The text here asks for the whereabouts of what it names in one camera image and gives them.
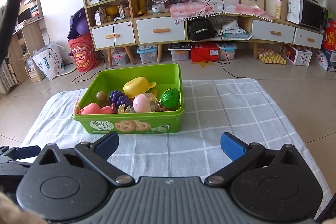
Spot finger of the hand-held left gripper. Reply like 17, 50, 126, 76
0, 145, 41, 165

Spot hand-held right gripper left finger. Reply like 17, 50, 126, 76
34, 132, 135, 186

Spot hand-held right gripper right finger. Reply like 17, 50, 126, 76
205, 132, 305, 186

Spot green plastic box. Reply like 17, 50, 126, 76
72, 63, 185, 134

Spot pink rectangular box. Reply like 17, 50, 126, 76
80, 103, 114, 115

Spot purple toy grapes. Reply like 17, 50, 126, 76
109, 90, 132, 108

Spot pink toy egg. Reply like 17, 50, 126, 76
133, 93, 152, 112

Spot yellow toy cup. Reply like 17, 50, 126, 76
123, 76, 157, 98

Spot green toy fruit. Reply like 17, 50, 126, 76
161, 88, 180, 110

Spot person's left forearm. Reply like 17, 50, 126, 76
0, 191, 46, 224

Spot grey checked blanket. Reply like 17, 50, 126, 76
22, 78, 332, 198

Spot white round floor base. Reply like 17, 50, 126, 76
59, 63, 76, 75

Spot clear storage box pink contents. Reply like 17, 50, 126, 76
112, 47, 129, 65

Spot white shopping bag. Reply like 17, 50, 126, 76
31, 42, 65, 81

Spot red snack barrel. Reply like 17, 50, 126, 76
68, 33, 100, 72

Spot clear storage box blue lid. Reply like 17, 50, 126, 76
136, 45, 159, 64
217, 43, 238, 60

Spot yellow egg tray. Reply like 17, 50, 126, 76
256, 48, 287, 65

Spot red flat box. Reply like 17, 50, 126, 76
191, 42, 219, 62

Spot low wooden cabinet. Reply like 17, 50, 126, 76
185, 13, 324, 59

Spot clear storage box black lid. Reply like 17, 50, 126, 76
168, 43, 192, 61

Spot white printed crate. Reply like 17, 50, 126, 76
280, 43, 313, 65

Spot folded white cloth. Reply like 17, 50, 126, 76
217, 19, 252, 41

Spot tall wooden shelf cabinet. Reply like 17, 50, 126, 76
80, 0, 188, 67

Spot black bag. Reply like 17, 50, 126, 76
188, 18, 216, 41

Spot wooden bookshelf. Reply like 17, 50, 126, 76
0, 0, 50, 93

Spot purple hat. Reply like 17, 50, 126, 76
67, 7, 86, 40

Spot white carton red print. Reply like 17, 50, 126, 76
312, 49, 336, 72

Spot small white carton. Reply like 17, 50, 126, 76
94, 9, 108, 25

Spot pink tablecloth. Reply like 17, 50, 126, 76
169, 2, 273, 22

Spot white drawing paper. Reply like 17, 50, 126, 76
286, 0, 301, 24

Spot tall white tube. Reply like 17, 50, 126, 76
274, 0, 282, 20

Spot black microwave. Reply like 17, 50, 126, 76
298, 0, 329, 30

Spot white drawer wooden handle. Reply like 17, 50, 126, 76
251, 19, 296, 44
293, 28, 324, 49
136, 17, 185, 45
91, 21, 136, 51

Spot black power cable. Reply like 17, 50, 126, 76
71, 19, 127, 83
199, 0, 247, 79

